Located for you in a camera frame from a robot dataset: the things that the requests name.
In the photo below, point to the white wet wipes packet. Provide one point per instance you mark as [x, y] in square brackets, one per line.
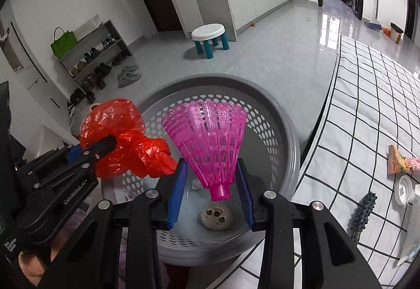
[411, 243]

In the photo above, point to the white teal child stool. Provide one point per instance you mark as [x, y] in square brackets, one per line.
[209, 34]

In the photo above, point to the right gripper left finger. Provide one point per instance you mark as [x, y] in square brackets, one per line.
[91, 256]

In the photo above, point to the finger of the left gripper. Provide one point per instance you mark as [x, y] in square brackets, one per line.
[93, 154]
[74, 153]

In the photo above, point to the person's left hand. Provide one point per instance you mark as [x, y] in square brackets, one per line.
[32, 267]

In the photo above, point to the grey shoe back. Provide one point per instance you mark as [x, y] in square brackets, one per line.
[128, 69]

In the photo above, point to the small trash bin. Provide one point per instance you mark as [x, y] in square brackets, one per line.
[395, 33]

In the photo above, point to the grey shoe rack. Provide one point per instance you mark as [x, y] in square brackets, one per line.
[89, 62]

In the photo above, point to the grey shoe front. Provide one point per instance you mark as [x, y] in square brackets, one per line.
[126, 79]

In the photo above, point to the broom with blue dustpan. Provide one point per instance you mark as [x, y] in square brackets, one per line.
[375, 24]

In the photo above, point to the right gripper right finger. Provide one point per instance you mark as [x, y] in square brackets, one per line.
[330, 259]

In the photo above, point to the white round cap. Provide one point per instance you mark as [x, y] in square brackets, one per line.
[403, 190]

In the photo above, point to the pink snack wrapper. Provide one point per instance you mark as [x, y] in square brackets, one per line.
[397, 164]

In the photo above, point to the green handbag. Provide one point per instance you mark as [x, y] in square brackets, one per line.
[64, 43]

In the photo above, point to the grey shoe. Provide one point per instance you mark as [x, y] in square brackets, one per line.
[128, 69]
[126, 79]

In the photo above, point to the black white checkered tablecloth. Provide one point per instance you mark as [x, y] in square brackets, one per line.
[373, 102]

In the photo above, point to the beige sloth plush head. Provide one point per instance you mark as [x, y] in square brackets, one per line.
[217, 217]

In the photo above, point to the pink plastic shuttlecock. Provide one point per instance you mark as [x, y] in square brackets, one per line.
[209, 136]

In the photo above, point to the red plastic bag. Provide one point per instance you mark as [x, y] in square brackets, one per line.
[134, 151]

